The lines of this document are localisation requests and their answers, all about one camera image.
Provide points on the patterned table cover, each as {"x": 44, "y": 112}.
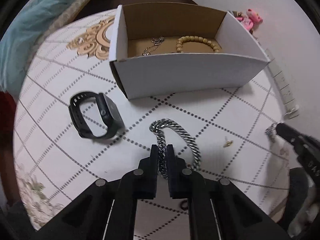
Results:
{"x": 54, "y": 164}

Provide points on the white cardboard box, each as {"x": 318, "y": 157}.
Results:
{"x": 161, "y": 48}

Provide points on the white wall power strip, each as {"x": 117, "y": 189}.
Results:
{"x": 284, "y": 94}

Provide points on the teal blanket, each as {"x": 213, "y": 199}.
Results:
{"x": 21, "y": 36}

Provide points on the pink panther plush toy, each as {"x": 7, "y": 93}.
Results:
{"x": 249, "y": 20}

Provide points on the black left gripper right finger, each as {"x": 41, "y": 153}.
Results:
{"x": 182, "y": 181}

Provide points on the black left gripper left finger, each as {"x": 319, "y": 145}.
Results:
{"x": 141, "y": 183}

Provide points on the bed mattress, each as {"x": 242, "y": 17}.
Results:
{"x": 70, "y": 10}

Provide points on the black smart watch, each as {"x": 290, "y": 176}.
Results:
{"x": 94, "y": 115}

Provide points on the small gold earring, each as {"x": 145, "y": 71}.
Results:
{"x": 227, "y": 142}

